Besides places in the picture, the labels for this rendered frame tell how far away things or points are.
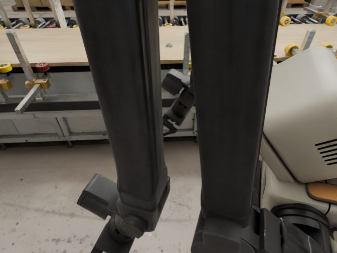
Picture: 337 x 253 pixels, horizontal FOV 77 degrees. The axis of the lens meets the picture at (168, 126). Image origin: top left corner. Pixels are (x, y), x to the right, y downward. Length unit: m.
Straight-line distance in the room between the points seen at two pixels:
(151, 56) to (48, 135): 2.13
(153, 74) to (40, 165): 2.13
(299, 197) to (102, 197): 0.31
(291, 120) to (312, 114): 0.03
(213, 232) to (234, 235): 0.02
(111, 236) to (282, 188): 0.33
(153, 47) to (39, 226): 1.79
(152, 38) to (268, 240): 0.26
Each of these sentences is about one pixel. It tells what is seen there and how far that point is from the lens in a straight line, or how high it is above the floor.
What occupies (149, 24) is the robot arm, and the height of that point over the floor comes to 1.48.
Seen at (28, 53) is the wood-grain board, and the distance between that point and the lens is 1.98.
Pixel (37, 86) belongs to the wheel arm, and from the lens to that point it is 1.62.
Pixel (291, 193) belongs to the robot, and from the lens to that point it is 0.41.
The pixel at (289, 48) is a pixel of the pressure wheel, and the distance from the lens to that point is 1.83.
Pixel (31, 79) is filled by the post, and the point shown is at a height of 0.86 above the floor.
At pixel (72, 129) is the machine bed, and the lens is 2.17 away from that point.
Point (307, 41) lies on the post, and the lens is 1.64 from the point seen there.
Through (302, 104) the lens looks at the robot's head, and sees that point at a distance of 0.34.
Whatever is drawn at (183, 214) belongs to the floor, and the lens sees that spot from 1.72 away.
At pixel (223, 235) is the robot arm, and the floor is 1.30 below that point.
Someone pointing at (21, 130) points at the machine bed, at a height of 0.22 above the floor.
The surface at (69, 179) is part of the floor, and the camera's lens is 2.05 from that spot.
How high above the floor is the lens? 1.53
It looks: 41 degrees down
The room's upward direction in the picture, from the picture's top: straight up
